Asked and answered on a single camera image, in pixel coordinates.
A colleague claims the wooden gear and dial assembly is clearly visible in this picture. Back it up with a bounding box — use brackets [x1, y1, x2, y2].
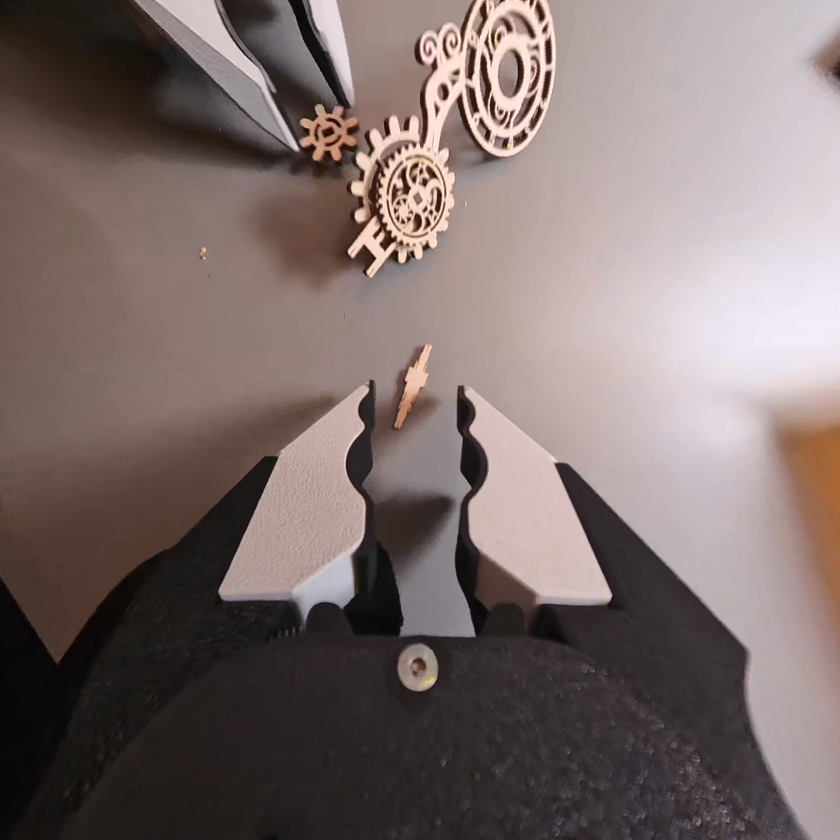
[346, 0, 557, 278]

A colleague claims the small wooden gear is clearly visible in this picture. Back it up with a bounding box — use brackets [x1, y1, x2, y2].
[299, 104, 361, 164]

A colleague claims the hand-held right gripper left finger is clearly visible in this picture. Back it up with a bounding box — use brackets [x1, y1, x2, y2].
[218, 379, 380, 618]

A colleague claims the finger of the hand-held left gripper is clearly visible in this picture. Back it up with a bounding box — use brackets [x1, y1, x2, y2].
[287, 0, 357, 110]
[128, 0, 303, 154]

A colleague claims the small wooden stepped pin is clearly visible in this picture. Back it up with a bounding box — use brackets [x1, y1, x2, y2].
[392, 343, 434, 431]

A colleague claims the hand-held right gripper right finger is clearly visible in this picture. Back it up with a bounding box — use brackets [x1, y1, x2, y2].
[456, 385, 614, 618]

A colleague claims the grey desk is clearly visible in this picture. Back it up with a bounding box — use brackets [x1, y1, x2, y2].
[0, 0, 840, 840]

